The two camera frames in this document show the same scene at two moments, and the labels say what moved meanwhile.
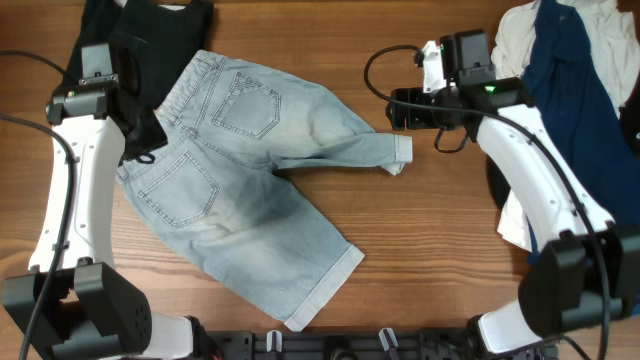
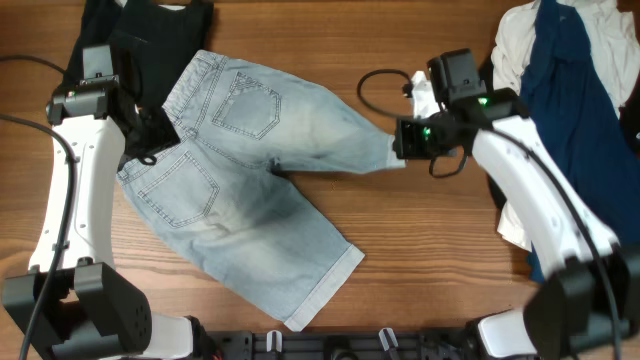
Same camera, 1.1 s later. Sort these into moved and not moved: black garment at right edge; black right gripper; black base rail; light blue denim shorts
Moved: black right gripper
Not moved: black base rail; black garment at right edge; light blue denim shorts
